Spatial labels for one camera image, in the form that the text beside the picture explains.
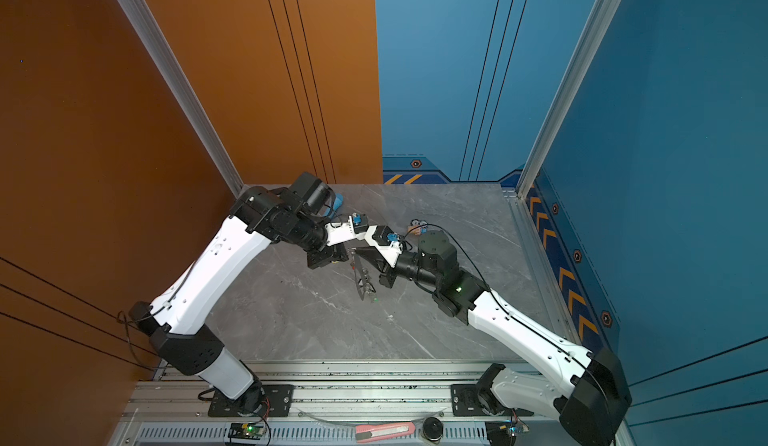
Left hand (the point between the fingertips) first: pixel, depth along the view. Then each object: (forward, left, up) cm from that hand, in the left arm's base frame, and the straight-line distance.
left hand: (344, 250), depth 69 cm
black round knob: (-33, -20, -18) cm, 42 cm away
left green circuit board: (-32, +23, -29) cm, 50 cm away
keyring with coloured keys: (-2, -4, -13) cm, 14 cm away
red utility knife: (-33, -9, -27) cm, 43 cm away
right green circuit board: (-32, -38, -29) cm, 58 cm away
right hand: (-2, -4, +3) cm, 5 cm away
